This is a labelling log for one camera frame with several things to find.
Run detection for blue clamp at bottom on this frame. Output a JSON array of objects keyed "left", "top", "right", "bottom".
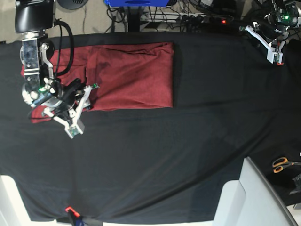
[{"left": 65, "top": 206, "right": 86, "bottom": 226}]

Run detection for black stand post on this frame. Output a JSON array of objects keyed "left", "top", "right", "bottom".
[{"left": 126, "top": 7, "right": 143, "bottom": 32}]

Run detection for blue plastic box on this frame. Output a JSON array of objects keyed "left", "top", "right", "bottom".
[{"left": 104, "top": 0, "right": 169, "bottom": 7}]

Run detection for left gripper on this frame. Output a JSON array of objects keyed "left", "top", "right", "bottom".
[{"left": 239, "top": 21, "right": 289, "bottom": 53}]

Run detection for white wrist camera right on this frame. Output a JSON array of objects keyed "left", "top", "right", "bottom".
[{"left": 65, "top": 120, "right": 85, "bottom": 139}]

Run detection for orange black clamp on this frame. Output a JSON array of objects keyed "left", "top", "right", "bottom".
[{"left": 275, "top": 40, "right": 286, "bottom": 65}]

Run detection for maroon long-sleeve T-shirt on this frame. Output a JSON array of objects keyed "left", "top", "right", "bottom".
[{"left": 21, "top": 41, "right": 175, "bottom": 124}]

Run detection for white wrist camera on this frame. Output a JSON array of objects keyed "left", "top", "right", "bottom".
[
  {"left": 65, "top": 120, "right": 85, "bottom": 139},
  {"left": 266, "top": 48, "right": 276, "bottom": 64}
]

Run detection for black table cloth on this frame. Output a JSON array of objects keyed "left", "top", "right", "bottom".
[{"left": 0, "top": 32, "right": 301, "bottom": 224}]

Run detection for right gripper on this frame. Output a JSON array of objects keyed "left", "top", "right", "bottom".
[{"left": 42, "top": 79, "right": 99, "bottom": 129}]

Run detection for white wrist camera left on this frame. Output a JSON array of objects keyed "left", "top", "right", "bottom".
[{"left": 266, "top": 48, "right": 276, "bottom": 64}]

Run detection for crumpled black plastic piece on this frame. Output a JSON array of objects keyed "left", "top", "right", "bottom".
[{"left": 289, "top": 174, "right": 301, "bottom": 195}]

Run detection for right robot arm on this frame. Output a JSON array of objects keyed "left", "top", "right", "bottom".
[{"left": 15, "top": 0, "right": 98, "bottom": 135}]

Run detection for dark round fan base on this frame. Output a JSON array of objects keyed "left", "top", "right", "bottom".
[{"left": 57, "top": 0, "right": 88, "bottom": 10}]

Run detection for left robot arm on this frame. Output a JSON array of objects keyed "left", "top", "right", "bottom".
[{"left": 239, "top": 0, "right": 301, "bottom": 54}]

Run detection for white power strip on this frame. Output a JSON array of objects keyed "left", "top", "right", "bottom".
[{"left": 140, "top": 12, "right": 234, "bottom": 24}]

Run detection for yellow-handled scissors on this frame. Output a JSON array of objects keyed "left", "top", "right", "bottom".
[{"left": 272, "top": 157, "right": 301, "bottom": 174}]

